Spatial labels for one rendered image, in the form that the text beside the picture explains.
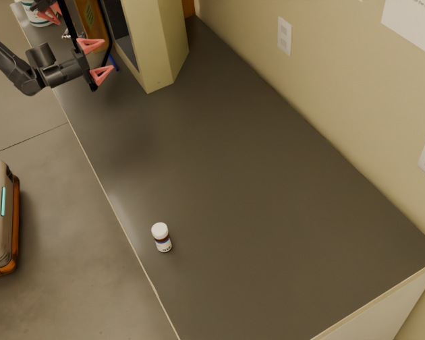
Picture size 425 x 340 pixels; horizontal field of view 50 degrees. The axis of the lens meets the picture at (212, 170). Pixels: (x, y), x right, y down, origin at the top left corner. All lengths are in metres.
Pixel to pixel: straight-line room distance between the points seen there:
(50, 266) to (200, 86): 1.30
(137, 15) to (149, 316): 1.36
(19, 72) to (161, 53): 0.49
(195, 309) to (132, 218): 0.34
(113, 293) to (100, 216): 0.48
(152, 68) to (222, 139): 0.38
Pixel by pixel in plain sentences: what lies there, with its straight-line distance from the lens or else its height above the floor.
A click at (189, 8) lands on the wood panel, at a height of 0.98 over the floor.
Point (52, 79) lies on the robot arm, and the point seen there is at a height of 1.22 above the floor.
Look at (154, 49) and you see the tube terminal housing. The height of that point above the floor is 1.11.
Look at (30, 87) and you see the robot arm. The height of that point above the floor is 1.21.
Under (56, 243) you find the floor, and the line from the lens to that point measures 2.59.
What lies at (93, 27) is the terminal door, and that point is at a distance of 1.75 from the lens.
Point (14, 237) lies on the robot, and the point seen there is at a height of 0.11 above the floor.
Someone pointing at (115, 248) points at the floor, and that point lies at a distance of 2.46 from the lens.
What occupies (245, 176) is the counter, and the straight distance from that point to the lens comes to 1.40.
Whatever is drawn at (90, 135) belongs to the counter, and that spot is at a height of 0.94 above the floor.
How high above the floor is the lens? 2.03
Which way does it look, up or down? 50 degrees down
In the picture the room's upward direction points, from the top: 8 degrees counter-clockwise
